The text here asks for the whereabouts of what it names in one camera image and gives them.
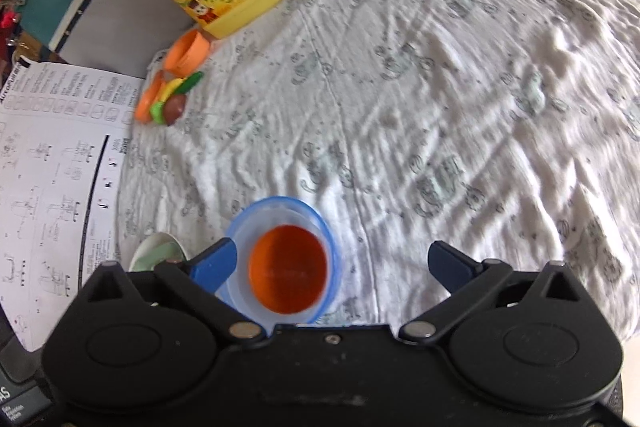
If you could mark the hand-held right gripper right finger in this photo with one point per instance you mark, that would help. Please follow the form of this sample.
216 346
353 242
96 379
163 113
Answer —
447 264

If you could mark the yellow toy food piece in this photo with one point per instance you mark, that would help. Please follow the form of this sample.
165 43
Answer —
172 88

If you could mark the small orange cup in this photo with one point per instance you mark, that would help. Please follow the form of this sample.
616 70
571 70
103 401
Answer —
187 52

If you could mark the blue translucent bowl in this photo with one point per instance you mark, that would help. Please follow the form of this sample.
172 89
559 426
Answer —
332 257

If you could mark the white printed instruction sheet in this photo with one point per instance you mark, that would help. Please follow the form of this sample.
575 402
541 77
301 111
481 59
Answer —
50 157

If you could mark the toy food pieces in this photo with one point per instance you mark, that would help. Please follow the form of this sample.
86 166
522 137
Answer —
146 99

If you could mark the green square plate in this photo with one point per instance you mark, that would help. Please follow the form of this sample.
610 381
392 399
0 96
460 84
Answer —
157 252

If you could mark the orange plastic bowl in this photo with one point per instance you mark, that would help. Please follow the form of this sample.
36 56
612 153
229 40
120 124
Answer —
287 267

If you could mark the brown toy food piece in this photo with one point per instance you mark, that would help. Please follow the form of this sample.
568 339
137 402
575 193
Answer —
175 109

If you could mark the green toy food piece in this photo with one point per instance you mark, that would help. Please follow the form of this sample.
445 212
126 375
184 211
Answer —
192 82
158 113

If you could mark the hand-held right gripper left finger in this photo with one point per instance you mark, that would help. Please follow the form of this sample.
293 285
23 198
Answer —
215 264

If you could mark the white cat print blanket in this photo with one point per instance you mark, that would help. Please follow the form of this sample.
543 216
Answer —
425 107

